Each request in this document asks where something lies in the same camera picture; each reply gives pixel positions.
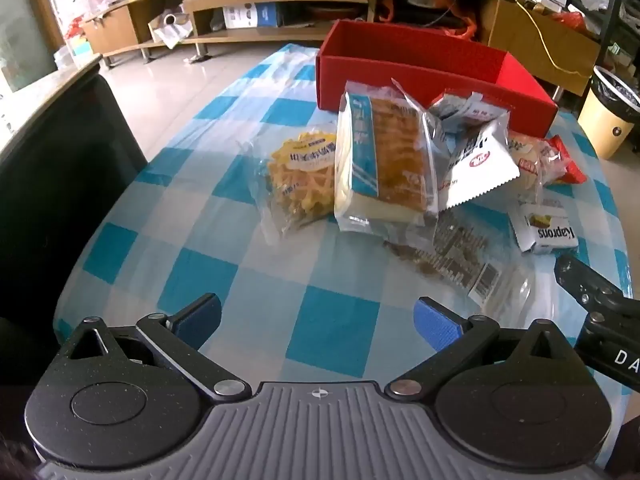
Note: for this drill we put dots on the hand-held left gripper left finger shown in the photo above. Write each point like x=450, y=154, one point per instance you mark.
x=197, y=317

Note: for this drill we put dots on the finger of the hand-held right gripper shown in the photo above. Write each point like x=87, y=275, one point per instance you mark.
x=582, y=282

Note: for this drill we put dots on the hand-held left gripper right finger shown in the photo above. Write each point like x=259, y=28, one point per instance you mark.
x=437, y=327

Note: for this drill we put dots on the white wafer packet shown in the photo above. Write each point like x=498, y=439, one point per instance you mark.
x=542, y=230

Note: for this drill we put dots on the brown jerky packet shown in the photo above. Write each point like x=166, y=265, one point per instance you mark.
x=450, y=250

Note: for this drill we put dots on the round bun packet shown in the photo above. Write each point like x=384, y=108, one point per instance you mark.
x=530, y=160

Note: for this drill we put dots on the white foil snack packet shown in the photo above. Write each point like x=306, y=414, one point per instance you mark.
x=480, y=170

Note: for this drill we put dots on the yellow waffle snack packet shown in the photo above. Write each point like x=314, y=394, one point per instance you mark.
x=300, y=185

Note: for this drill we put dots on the blue white bread packet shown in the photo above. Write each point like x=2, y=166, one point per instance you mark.
x=385, y=160

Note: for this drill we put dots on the red cardboard box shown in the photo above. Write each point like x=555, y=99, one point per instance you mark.
x=450, y=67

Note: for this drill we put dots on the cream trash bin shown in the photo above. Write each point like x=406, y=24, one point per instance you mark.
x=605, y=130

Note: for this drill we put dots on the black chair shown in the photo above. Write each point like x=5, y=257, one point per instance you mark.
x=60, y=185

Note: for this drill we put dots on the wooden tv stand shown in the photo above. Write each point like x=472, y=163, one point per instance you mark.
x=525, y=30

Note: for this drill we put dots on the red plastic bag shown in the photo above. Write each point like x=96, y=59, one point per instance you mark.
x=567, y=20

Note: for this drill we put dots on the grey side counter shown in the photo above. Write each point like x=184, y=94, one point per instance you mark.
x=45, y=95

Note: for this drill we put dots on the black shelf rack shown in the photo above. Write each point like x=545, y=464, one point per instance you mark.
x=607, y=5

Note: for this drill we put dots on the orange plastic bag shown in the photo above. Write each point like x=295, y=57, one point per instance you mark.
x=467, y=27

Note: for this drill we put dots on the blue white carton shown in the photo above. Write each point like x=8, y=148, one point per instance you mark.
x=265, y=15

